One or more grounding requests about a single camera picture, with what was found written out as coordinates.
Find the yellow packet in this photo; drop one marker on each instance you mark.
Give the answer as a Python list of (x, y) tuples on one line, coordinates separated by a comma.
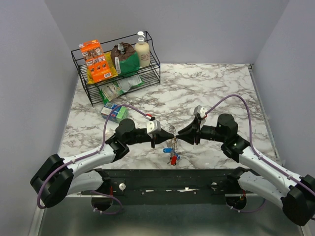
[(110, 66)]

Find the red key tag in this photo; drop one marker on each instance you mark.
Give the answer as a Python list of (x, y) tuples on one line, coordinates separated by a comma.
[(173, 160)]

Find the small blue white box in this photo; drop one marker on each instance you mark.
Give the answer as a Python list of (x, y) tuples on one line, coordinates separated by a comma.
[(117, 114)]

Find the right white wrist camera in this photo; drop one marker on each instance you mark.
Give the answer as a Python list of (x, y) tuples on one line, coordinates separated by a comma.
[(200, 111)]

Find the black wire shelf rack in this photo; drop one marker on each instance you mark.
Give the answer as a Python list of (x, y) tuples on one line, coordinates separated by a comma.
[(150, 74)]

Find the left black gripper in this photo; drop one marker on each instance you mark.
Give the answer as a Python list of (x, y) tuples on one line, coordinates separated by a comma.
[(161, 136)]

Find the cream pump lotion bottle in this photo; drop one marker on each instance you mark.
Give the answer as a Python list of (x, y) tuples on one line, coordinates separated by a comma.
[(143, 50)]

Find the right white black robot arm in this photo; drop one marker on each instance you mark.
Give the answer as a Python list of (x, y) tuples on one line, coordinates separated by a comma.
[(291, 192)]

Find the brown and green bag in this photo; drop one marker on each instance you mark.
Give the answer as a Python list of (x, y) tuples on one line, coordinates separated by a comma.
[(125, 59)]

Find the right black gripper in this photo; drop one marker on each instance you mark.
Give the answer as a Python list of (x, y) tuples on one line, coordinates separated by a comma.
[(192, 132)]

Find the green white snack pouch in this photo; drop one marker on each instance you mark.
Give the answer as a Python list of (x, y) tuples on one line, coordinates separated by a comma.
[(117, 88)]

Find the orange product box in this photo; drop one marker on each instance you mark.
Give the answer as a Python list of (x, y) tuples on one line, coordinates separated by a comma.
[(91, 49)]

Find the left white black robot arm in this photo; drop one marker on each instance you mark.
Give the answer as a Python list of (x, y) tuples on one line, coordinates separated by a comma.
[(59, 177)]

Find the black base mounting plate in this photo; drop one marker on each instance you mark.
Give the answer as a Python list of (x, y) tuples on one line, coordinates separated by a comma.
[(179, 187)]

